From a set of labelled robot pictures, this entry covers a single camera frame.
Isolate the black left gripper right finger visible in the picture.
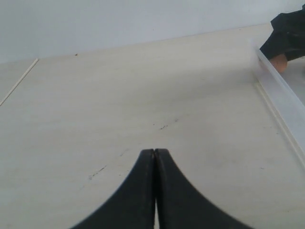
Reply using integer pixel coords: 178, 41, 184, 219
154, 149, 250, 229

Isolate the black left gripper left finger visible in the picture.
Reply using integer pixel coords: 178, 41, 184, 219
74, 149, 155, 229

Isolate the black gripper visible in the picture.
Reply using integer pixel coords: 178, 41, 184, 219
260, 5, 305, 60

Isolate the clear plastic box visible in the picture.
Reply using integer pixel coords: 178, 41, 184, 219
253, 46, 305, 153

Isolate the brown egg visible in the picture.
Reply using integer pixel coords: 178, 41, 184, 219
270, 54, 288, 73

